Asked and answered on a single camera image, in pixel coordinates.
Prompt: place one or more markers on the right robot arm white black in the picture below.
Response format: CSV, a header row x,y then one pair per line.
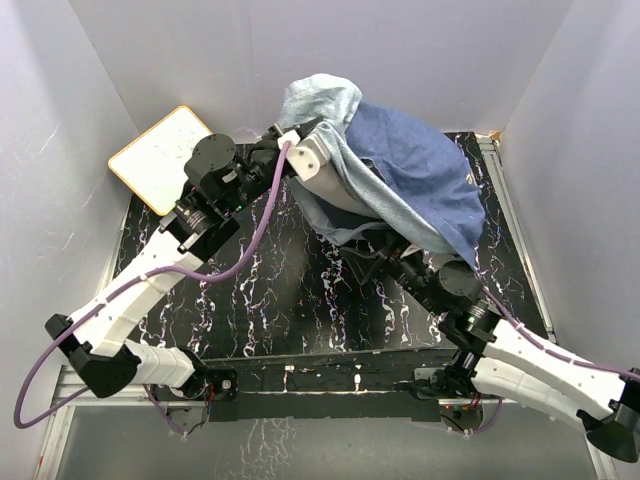
x,y
498,356

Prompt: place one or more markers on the aluminium frame rail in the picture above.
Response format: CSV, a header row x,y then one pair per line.
x,y
350,386

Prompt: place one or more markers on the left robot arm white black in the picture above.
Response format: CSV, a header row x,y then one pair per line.
x,y
223,178

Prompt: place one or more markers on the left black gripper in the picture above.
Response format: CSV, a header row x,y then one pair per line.
x,y
272,134

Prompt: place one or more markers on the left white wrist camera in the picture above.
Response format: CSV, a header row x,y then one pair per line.
x,y
306,156

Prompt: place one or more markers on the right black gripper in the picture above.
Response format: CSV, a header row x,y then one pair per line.
x,y
391,250

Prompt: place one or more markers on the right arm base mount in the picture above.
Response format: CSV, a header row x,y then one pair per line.
x,y
463,409

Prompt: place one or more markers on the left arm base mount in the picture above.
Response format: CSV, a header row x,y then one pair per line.
x,y
208,385

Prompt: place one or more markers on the white board orange edge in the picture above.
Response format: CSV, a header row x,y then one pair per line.
x,y
152,165

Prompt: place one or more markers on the white pillow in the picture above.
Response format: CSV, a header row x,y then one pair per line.
x,y
325,199

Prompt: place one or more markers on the blue fish print pillowcase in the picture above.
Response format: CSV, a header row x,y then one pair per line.
x,y
407,171

